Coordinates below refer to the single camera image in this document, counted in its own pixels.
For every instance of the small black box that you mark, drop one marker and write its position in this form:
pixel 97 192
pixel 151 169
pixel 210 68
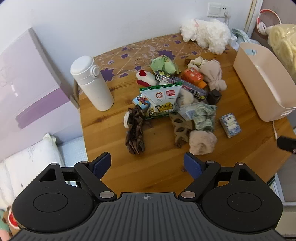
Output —
pixel 214 97

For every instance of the beige storage box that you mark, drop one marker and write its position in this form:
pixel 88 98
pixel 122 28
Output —
pixel 261 81

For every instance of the pale green plastic bag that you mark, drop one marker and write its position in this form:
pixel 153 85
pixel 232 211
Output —
pixel 239 37

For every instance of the white thermos bottle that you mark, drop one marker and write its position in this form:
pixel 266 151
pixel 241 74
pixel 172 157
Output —
pixel 92 85

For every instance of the green and white sock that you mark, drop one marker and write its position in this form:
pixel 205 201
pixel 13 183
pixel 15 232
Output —
pixel 204 117

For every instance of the beige fuzzy sock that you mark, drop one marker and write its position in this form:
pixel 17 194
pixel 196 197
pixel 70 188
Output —
pixel 202 142

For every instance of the white wall socket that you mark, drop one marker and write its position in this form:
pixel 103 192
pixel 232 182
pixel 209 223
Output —
pixel 216 9

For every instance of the small white plush toy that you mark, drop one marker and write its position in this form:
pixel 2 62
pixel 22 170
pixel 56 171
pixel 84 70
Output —
pixel 196 62

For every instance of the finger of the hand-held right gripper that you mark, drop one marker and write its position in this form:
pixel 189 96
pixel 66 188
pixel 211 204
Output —
pixel 286 144

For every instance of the small blue packet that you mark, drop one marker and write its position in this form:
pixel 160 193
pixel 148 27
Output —
pixel 141 102

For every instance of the purple floral table mat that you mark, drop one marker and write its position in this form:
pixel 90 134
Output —
pixel 138 53

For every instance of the green paper wrapper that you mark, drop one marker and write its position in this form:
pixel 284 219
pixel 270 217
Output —
pixel 165 64

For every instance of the beige cloth bundle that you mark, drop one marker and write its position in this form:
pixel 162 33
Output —
pixel 212 74

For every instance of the white green-edged packet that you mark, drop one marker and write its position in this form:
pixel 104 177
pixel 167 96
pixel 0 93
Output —
pixel 159 95

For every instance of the red white small toy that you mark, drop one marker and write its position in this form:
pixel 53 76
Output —
pixel 145 77

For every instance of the light blue bed sheet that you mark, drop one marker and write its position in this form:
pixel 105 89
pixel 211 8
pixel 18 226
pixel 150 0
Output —
pixel 72 150

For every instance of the white plush under packet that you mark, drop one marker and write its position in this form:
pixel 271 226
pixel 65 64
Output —
pixel 186 97

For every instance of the orange box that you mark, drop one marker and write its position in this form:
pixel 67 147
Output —
pixel 192 75

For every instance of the clear plastic packet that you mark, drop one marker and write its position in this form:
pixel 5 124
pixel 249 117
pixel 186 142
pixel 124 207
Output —
pixel 186 112

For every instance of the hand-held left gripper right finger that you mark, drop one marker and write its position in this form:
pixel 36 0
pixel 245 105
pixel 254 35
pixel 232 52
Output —
pixel 193 165

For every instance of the red and white headphones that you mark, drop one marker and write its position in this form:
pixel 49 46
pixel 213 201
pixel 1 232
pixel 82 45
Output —
pixel 262 27

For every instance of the round wooden desk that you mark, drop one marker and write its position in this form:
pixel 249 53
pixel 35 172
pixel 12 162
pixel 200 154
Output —
pixel 161 148

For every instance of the purple and white cabinet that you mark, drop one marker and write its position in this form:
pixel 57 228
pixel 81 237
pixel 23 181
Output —
pixel 30 92

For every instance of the white pillow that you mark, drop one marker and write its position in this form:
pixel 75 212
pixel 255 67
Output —
pixel 30 162

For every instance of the blue floral tissue packet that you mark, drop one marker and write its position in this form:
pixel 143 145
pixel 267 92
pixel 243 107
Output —
pixel 230 125

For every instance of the long star-printed box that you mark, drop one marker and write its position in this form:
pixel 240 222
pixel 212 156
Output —
pixel 171 80

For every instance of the cream door frame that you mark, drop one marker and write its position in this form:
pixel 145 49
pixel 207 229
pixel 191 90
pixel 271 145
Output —
pixel 252 18

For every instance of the pale yellow blanket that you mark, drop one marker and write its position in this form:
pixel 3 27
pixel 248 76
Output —
pixel 285 44

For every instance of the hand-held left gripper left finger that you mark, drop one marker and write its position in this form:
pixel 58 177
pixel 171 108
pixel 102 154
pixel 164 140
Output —
pixel 103 163

